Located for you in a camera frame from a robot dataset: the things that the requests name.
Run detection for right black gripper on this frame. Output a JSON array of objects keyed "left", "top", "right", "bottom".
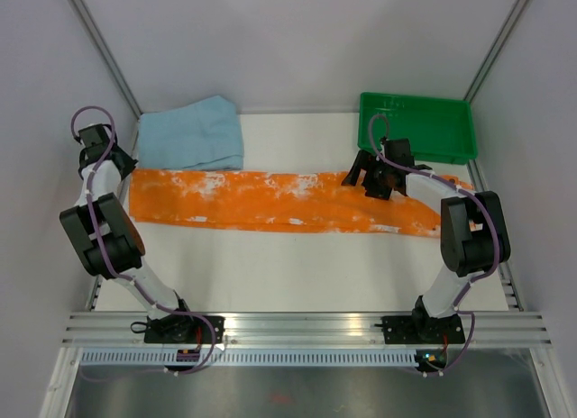
[{"left": 342, "top": 150, "right": 393, "bottom": 201}]

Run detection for orange tie-dye trousers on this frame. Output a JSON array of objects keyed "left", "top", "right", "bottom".
[{"left": 128, "top": 168, "right": 474, "bottom": 238}]

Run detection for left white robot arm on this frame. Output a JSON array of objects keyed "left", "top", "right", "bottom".
[{"left": 60, "top": 142, "right": 197, "bottom": 343}]

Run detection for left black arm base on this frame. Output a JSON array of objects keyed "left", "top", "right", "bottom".
[{"left": 130, "top": 311, "right": 212, "bottom": 344}]

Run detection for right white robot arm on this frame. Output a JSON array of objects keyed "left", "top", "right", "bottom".
[{"left": 342, "top": 150, "right": 511, "bottom": 342}]

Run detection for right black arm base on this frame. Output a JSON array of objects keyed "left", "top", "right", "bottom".
[{"left": 376, "top": 296, "right": 465, "bottom": 345}]

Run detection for light blue folded trousers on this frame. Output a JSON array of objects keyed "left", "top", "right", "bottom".
[{"left": 137, "top": 95, "right": 244, "bottom": 171}]

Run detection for green plastic tray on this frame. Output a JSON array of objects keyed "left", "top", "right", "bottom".
[{"left": 357, "top": 92, "right": 478, "bottom": 165}]

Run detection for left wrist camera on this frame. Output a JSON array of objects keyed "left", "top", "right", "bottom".
[{"left": 78, "top": 123, "right": 112, "bottom": 149}]

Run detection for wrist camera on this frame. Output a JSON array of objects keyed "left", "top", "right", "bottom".
[
  {"left": 382, "top": 139, "right": 415, "bottom": 168},
  {"left": 78, "top": 123, "right": 112, "bottom": 149}
]

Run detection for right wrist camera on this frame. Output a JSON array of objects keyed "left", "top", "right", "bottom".
[{"left": 382, "top": 139, "right": 415, "bottom": 168}]

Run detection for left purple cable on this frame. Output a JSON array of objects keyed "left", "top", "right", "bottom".
[{"left": 69, "top": 105, "right": 218, "bottom": 383}]

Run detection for purple cable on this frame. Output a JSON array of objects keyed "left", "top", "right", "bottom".
[
  {"left": 69, "top": 105, "right": 218, "bottom": 383},
  {"left": 368, "top": 114, "right": 502, "bottom": 377}
]

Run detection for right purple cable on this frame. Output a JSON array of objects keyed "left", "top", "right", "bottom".
[{"left": 368, "top": 114, "right": 502, "bottom": 377}]

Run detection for white slotted cable duct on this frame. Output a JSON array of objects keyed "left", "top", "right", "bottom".
[{"left": 80, "top": 348, "right": 417, "bottom": 368}]

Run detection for aluminium mounting rail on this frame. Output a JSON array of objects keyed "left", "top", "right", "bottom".
[{"left": 61, "top": 312, "right": 552, "bottom": 349}]

